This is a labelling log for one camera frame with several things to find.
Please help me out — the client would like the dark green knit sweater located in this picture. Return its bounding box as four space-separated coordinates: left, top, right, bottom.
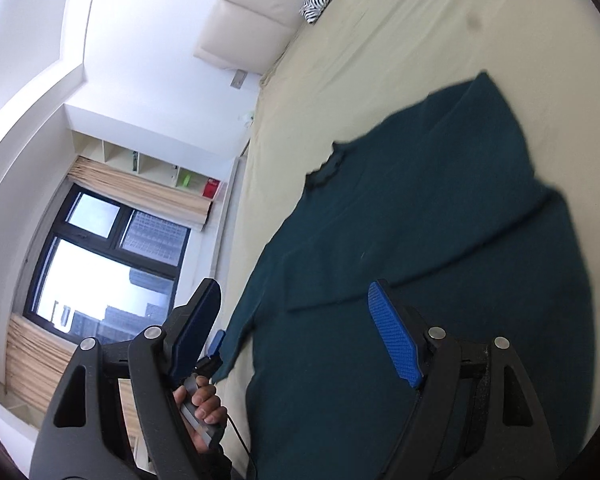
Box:
218 74 595 479

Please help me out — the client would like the person's left hand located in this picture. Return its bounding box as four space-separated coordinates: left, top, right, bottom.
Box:
173 376 227 454

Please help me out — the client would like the white window sill bench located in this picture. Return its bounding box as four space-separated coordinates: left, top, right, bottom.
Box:
209 155 247 297

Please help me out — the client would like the black framed window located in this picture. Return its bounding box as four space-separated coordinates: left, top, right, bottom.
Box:
23 184 190 344

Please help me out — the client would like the red storage box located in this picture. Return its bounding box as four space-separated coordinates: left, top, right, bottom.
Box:
202 178 222 200

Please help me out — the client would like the beige curtain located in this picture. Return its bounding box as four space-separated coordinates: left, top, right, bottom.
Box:
68 156 212 231

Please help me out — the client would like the beige bed with sheet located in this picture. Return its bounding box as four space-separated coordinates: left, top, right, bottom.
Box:
214 0 600 479

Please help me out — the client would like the cream padded headboard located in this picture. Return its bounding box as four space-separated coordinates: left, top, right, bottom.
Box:
194 0 306 75

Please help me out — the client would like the black cable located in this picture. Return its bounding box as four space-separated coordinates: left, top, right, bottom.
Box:
224 408 254 480

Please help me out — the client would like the white wall shelf unit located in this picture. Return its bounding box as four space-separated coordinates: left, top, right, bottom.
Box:
71 130 224 200

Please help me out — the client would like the grey wall switch panel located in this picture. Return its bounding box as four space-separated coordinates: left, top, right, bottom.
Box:
230 70 248 89

